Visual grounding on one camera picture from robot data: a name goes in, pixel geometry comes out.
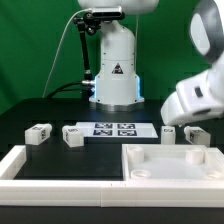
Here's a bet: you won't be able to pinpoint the white U-shaped fence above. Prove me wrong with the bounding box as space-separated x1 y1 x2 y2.
0 146 224 208

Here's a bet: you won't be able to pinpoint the white square tabletop part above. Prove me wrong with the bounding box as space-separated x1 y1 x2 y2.
122 144 224 181

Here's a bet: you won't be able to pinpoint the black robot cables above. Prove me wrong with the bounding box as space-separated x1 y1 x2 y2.
46 81 84 100

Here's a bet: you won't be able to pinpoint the white camera cable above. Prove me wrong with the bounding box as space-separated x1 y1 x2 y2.
42 8 93 99

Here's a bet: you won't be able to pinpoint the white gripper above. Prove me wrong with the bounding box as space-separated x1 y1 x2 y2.
161 70 224 126

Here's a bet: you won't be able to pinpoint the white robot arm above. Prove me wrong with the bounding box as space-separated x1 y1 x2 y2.
78 0 224 125

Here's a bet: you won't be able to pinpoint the grey camera on mount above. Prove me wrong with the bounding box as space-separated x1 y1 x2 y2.
91 6 122 19

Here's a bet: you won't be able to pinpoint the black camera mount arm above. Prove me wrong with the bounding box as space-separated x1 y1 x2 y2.
73 13 101 100

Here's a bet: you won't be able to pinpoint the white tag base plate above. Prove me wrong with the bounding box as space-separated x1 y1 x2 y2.
76 122 158 138

